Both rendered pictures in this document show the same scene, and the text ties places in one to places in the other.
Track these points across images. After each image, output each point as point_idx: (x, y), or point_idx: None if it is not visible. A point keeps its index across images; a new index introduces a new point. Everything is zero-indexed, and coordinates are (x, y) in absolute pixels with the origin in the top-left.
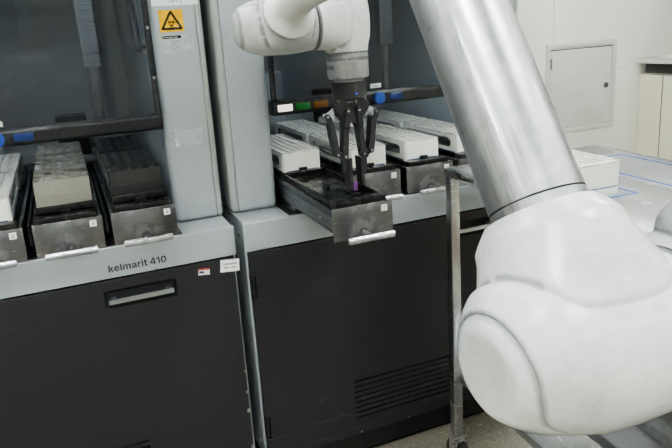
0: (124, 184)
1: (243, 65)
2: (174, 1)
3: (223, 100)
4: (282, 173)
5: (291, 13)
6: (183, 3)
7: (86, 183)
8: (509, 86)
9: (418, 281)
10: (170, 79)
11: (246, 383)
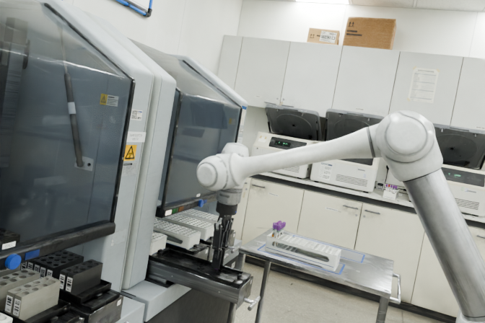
0: (80, 283)
1: (153, 184)
2: (135, 139)
3: (139, 208)
4: (151, 256)
5: (251, 173)
6: (138, 140)
7: (58, 288)
8: (483, 262)
9: (201, 315)
10: (120, 195)
11: None
